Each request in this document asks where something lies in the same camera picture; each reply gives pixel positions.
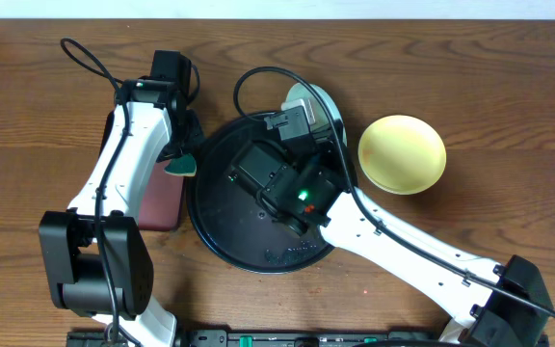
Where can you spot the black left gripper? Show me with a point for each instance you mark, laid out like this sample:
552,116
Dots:
197,137

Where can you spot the green sponge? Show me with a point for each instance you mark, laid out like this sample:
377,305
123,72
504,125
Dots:
184,165

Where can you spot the yellow plate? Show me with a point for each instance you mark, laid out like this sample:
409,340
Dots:
401,154

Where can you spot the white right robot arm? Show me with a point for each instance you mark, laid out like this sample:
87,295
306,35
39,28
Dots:
490,304

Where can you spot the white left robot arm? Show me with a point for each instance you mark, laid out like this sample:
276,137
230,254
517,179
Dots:
95,258

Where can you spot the round black tray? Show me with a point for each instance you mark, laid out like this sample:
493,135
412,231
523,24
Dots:
232,224

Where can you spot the black rectangular tray, red water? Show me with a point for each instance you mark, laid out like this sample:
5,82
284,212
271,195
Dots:
162,202

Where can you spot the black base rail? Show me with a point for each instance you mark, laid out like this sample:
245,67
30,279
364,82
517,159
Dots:
220,338

